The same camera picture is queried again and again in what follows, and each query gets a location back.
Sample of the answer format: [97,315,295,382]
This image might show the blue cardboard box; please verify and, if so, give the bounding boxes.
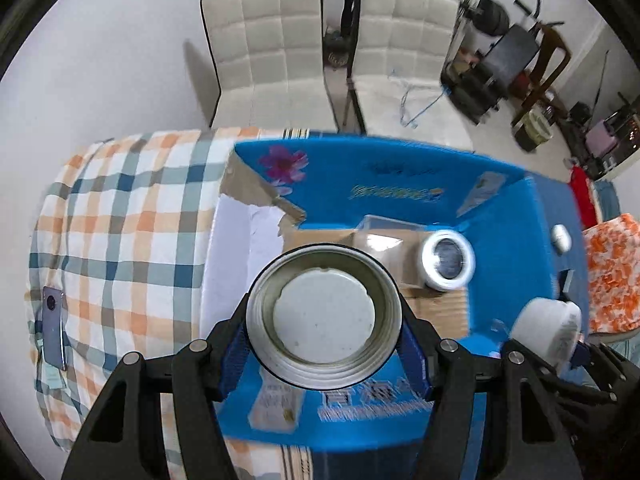
[200,135,593,453]

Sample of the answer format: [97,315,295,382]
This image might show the black dumbbell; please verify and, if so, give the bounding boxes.
[322,29,352,69]

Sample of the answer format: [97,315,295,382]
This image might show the barbell with black plates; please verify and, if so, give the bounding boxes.
[472,0,512,37]

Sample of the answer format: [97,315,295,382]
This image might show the black weight bench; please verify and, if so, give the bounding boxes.
[441,25,540,126]

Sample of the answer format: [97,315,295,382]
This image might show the brown wooden chair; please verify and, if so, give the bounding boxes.
[510,21,573,128]

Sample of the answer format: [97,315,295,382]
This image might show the white barbell rack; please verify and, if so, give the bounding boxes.
[280,0,493,68]

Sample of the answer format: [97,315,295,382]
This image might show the white round jar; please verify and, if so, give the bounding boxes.
[510,297,583,372]

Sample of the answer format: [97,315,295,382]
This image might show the blue striped bedsheet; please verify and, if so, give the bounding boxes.
[280,175,593,480]

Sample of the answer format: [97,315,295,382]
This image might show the wire clothes hangers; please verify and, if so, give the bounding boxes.
[389,69,447,129]

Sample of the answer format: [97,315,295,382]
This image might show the blue denim cloth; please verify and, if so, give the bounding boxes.
[594,180,622,222]

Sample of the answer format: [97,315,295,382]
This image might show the dark trash bin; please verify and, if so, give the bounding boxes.
[512,109,554,154]

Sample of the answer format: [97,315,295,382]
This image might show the white earbud case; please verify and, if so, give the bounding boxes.
[551,225,572,255]

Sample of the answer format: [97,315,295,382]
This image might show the pink suitcase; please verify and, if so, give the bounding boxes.
[586,124,620,160]

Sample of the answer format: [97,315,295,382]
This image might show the grey smartphone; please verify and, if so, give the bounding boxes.
[42,286,69,372]

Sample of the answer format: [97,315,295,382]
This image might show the round metal tin white lid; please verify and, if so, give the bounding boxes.
[245,246,403,391]

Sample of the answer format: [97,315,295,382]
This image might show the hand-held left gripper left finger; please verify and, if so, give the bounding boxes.
[60,292,251,480]

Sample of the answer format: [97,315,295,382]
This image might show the red cloth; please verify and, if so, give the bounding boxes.
[569,165,600,232]

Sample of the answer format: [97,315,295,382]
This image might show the orange floral cloth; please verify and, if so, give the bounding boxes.
[581,212,640,335]

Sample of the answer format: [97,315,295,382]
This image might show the plaid bedsheet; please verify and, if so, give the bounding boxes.
[27,127,313,480]

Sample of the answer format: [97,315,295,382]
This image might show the white quilted chair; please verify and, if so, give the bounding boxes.
[200,0,340,133]
[345,0,475,152]

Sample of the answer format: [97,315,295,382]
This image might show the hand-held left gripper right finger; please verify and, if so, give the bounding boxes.
[397,300,583,480]

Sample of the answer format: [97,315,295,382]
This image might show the white jar with dark lid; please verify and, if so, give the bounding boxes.
[417,230,476,292]

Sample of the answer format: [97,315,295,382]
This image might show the clear plastic box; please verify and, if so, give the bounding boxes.
[350,215,432,286]

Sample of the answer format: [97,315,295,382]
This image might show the pale green card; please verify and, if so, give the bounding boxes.
[36,362,69,392]

